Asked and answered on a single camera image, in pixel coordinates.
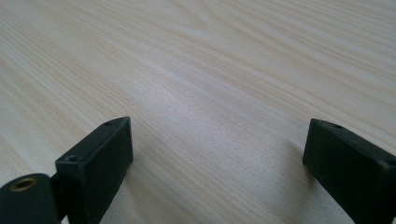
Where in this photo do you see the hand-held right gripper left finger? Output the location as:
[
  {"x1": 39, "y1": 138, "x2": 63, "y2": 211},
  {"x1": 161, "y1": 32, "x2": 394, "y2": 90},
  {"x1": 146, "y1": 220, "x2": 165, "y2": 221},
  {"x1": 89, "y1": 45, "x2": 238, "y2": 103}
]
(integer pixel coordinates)
[{"x1": 54, "y1": 116, "x2": 134, "y2": 224}]

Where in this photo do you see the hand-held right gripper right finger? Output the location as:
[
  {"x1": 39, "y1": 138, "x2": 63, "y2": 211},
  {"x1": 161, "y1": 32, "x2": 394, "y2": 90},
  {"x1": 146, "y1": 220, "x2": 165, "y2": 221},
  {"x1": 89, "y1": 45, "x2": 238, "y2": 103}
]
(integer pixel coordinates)
[{"x1": 302, "y1": 118, "x2": 396, "y2": 224}]

